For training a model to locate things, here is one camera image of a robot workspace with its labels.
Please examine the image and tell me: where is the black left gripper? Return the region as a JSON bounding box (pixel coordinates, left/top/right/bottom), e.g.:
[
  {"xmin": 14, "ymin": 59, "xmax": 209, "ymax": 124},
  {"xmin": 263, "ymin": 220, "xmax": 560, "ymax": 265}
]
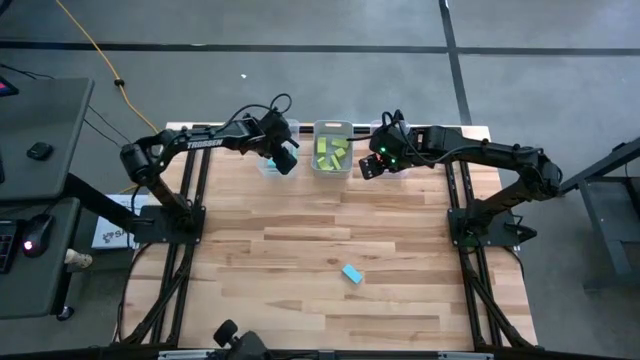
[{"xmin": 272, "ymin": 138, "xmax": 301, "ymax": 177}]

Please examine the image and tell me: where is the clear plastic bin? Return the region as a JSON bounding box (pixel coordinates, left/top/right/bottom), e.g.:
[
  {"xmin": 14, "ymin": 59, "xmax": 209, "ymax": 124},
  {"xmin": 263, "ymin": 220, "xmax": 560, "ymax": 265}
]
[
  {"xmin": 257, "ymin": 118, "xmax": 301, "ymax": 179},
  {"xmin": 369, "ymin": 119, "xmax": 415, "ymax": 181}
]

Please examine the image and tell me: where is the grey plastic bin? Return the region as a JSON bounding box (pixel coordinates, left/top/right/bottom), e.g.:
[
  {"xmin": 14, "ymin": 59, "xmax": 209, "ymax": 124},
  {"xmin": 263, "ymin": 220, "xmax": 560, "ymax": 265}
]
[{"xmin": 310, "ymin": 119, "xmax": 355, "ymax": 180}]

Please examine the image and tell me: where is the black pointed clamp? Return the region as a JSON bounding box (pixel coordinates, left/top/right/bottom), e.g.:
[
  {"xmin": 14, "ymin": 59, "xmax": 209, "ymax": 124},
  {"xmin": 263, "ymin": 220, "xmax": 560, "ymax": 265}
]
[{"xmin": 503, "ymin": 222, "xmax": 539, "ymax": 245}]

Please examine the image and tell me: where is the white printed booklet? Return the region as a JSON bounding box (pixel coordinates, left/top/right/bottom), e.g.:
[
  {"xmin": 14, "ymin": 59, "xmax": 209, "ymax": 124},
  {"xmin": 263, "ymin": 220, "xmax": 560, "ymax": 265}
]
[{"xmin": 90, "ymin": 194, "xmax": 139, "ymax": 250}]

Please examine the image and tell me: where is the black desk leg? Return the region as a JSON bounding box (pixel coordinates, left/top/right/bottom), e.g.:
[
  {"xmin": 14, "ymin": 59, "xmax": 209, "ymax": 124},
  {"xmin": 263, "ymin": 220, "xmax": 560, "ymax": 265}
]
[{"xmin": 63, "ymin": 172, "xmax": 144, "ymax": 232}]

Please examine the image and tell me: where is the beige crumpled object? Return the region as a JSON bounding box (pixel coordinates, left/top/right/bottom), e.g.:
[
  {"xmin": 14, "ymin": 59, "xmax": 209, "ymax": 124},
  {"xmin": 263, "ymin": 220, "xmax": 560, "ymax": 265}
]
[{"xmin": 63, "ymin": 248, "xmax": 94, "ymax": 270}]

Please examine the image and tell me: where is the dark grey desk top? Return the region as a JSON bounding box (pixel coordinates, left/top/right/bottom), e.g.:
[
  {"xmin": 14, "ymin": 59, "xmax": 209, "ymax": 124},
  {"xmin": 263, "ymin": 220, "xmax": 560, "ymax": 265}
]
[
  {"xmin": 0, "ymin": 197, "xmax": 82, "ymax": 321},
  {"xmin": 0, "ymin": 77, "xmax": 95, "ymax": 201}
]

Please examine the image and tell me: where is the small black puck device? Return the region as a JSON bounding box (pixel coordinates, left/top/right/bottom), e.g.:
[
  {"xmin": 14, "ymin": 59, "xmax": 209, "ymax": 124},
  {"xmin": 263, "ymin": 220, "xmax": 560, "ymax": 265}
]
[{"xmin": 25, "ymin": 141, "xmax": 55, "ymax": 162}]

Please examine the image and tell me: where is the black computer mouse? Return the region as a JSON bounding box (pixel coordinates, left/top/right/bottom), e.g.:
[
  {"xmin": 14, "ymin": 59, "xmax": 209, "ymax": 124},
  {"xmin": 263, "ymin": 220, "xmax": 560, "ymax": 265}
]
[{"xmin": 19, "ymin": 213, "xmax": 55, "ymax": 259}]

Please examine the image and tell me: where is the black crossbar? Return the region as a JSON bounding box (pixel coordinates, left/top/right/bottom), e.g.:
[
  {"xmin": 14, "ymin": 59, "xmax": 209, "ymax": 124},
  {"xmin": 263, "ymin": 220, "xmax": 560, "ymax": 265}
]
[{"xmin": 0, "ymin": 342, "xmax": 640, "ymax": 360}]

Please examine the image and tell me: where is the black device with pink light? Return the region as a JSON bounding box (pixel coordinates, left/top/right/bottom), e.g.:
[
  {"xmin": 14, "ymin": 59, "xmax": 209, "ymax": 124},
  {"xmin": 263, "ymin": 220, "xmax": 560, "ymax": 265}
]
[{"xmin": 0, "ymin": 75, "xmax": 20, "ymax": 99}]

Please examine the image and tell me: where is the black keyboard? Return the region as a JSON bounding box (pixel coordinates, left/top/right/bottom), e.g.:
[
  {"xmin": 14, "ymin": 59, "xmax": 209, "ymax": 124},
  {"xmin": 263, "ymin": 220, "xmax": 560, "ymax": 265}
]
[{"xmin": 0, "ymin": 219, "xmax": 20, "ymax": 275}]

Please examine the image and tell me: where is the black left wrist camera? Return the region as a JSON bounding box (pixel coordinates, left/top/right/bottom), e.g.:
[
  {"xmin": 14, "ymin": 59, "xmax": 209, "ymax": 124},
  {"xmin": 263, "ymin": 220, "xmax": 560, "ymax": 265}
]
[{"xmin": 257, "ymin": 110, "xmax": 293, "ymax": 146}]

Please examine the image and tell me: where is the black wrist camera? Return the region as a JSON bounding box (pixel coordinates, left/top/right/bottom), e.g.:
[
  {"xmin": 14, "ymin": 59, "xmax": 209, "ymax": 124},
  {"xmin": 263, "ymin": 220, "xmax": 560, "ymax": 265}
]
[
  {"xmin": 257, "ymin": 110, "xmax": 293, "ymax": 146},
  {"xmin": 368, "ymin": 127, "xmax": 404, "ymax": 169}
]

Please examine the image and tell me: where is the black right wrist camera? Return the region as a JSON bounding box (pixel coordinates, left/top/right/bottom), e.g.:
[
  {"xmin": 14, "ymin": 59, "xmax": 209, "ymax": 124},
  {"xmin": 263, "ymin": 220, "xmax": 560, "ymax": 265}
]
[{"xmin": 368, "ymin": 127, "xmax": 404, "ymax": 169}]

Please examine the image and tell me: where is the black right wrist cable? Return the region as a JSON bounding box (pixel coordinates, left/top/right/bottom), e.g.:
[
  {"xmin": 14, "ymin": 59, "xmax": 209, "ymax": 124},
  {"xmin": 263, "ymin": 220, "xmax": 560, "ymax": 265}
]
[{"xmin": 344, "ymin": 109, "xmax": 416, "ymax": 166}]

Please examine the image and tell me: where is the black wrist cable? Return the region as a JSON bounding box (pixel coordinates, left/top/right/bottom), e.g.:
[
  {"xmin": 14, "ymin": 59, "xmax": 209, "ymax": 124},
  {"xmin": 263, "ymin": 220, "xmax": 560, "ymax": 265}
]
[
  {"xmin": 224, "ymin": 93, "xmax": 294, "ymax": 126},
  {"xmin": 344, "ymin": 109, "xmax": 416, "ymax": 166}
]

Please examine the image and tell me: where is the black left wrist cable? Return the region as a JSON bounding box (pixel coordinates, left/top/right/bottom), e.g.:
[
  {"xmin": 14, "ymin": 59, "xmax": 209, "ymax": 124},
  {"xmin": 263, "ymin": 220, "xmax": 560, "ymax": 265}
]
[{"xmin": 224, "ymin": 93, "xmax": 294, "ymax": 126}]

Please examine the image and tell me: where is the black aluminium table frame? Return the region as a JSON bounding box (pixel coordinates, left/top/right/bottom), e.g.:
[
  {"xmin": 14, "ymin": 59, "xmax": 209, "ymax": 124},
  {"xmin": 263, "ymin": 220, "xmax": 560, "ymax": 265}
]
[{"xmin": 112, "ymin": 112, "xmax": 539, "ymax": 351}]

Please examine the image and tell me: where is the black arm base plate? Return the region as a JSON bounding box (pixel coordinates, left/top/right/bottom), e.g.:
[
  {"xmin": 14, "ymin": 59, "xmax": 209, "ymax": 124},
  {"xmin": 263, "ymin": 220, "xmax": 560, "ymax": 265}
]
[
  {"xmin": 447, "ymin": 207, "xmax": 521, "ymax": 247},
  {"xmin": 132, "ymin": 204, "xmax": 206, "ymax": 245}
]

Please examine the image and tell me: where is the yellow extension cable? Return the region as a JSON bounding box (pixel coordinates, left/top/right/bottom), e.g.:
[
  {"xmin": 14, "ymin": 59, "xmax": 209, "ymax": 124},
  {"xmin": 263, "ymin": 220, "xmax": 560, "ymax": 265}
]
[{"xmin": 53, "ymin": 0, "xmax": 161, "ymax": 135}]

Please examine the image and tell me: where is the thin black floor cable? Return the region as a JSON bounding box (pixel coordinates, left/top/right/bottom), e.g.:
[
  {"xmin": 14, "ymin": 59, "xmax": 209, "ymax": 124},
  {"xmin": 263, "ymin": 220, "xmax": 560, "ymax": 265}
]
[
  {"xmin": 0, "ymin": 63, "xmax": 55, "ymax": 81},
  {"xmin": 82, "ymin": 104, "xmax": 132, "ymax": 147}
]

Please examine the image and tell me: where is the black teleoperation handle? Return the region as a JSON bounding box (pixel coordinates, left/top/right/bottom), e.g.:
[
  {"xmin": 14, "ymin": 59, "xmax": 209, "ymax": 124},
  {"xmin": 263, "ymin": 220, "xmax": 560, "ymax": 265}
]
[{"xmin": 212, "ymin": 318, "xmax": 271, "ymax": 360}]

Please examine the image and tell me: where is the silver metal bracket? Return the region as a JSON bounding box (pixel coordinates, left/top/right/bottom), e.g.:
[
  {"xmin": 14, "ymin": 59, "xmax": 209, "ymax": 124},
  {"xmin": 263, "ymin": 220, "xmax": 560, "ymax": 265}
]
[
  {"xmin": 158, "ymin": 350, "xmax": 216, "ymax": 360},
  {"xmin": 438, "ymin": 351, "xmax": 495, "ymax": 360}
]

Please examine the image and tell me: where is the black side table frame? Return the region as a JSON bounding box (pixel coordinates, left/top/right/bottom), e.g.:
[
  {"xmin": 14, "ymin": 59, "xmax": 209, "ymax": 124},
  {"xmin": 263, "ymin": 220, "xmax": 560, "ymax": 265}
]
[{"xmin": 551, "ymin": 135, "xmax": 640, "ymax": 291}]

